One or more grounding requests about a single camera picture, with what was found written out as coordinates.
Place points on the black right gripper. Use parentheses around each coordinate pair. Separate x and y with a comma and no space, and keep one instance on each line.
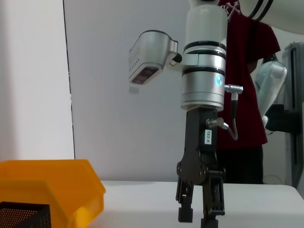
(194,154)

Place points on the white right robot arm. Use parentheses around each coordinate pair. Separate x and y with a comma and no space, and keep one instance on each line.
(204,47)

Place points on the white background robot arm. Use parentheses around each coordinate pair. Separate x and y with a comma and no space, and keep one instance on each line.
(270,80)

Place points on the black mesh pen holder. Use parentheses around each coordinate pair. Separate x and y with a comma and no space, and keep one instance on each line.
(23,216)

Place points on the person in red shirt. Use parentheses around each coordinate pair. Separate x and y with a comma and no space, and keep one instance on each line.
(244,71)

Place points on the yellow plastic bin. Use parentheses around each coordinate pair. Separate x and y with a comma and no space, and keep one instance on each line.
(59,180)

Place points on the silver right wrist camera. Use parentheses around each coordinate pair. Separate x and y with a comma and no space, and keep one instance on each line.
(152,54)

